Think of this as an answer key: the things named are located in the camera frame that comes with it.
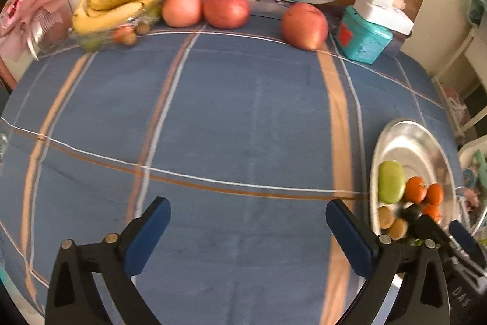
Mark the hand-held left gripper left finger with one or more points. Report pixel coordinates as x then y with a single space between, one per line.
146 233

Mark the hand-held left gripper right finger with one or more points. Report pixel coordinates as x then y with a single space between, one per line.
352 237

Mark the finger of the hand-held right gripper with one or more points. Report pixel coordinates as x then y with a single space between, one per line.
428 229
463 241

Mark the orange tangerine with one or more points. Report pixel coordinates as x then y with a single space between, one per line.
435 194
432 212

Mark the dark avocado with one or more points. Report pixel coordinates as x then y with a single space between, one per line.
411 212

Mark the tangerine with stem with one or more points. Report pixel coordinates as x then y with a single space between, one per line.
415 190

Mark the large green mango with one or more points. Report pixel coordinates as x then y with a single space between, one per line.
392 182

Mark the round metal plate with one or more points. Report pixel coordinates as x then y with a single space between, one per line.
413 142

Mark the blue plaid tablecloth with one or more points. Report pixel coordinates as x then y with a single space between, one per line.
243 119

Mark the white shelf rack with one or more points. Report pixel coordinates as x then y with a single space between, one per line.
462 81

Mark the small red plum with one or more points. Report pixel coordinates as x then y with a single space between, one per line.
124 36

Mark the teal tin box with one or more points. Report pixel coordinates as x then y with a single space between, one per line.
361 37

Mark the small brown kiwi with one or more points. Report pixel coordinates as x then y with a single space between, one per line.
143 28

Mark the large red apple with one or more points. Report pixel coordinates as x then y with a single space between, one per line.
304 26

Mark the small red apple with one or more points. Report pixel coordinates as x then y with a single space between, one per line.
182 9

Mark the bunch of yellow bananas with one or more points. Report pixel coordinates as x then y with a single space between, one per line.
110 9

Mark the medium red apple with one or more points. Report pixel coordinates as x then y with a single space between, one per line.
226 9

